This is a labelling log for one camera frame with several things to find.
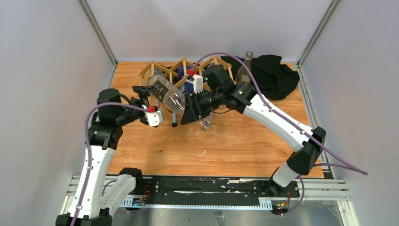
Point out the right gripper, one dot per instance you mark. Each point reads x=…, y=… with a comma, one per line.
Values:
x=193, y=111

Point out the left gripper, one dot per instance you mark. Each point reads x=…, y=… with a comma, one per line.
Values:
x=144, y=92

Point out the clear bottle dark label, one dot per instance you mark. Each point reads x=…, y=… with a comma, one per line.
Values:
x=169, y=95

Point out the clear glass bottle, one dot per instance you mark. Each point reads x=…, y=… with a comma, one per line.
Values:
x=242, y=75

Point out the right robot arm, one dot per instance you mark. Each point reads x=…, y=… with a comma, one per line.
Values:
x=304, y=141

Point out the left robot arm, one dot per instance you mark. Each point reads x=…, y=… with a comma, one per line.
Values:
x=103, y=129

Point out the dark green wine bottle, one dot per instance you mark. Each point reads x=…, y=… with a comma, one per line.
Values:
x=174, y=120

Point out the blue labelled bottle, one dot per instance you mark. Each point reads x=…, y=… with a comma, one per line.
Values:
x=182, y=78

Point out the wooden wine rack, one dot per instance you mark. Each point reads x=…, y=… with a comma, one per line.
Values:
x=174, y=70

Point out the black cloth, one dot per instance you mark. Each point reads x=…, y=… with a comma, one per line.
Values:
x=275, y=80

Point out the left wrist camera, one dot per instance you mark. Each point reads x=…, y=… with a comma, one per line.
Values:
x=154, y=116

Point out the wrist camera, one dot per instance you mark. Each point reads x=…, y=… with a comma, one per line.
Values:
x=154, y=116
x=193, y=82

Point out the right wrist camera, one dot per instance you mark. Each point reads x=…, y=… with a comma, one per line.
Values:
x=193, y=82

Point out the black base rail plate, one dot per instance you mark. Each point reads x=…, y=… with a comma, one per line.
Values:
x=212, y=192

